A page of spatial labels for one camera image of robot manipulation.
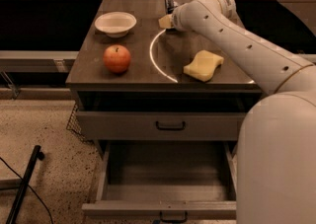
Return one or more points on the grey drawer cabinet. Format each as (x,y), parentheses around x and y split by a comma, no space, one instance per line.
(154,80)

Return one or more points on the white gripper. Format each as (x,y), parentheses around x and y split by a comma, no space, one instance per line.
(175,20)

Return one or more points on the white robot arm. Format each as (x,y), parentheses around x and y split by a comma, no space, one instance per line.
(276,156)

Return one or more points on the top drawer with handle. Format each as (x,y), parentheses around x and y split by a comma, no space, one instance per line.
(161,126)

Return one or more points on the wire mesh basket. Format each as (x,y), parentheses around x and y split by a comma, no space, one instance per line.
(74,127)

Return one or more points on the yellow sponge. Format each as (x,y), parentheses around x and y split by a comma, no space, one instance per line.
(203,65)

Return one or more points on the open middle drawer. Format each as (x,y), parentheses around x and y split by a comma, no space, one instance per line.
(170,182)

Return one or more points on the black stand leg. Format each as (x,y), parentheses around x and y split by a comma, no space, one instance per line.
(36,155)

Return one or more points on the red apple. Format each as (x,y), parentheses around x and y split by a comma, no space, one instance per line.
(117,58)

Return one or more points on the blue chip bag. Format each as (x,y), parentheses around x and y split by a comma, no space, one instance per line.
(170,6)

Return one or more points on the white bowl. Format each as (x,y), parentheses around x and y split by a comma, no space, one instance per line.
(115,24)

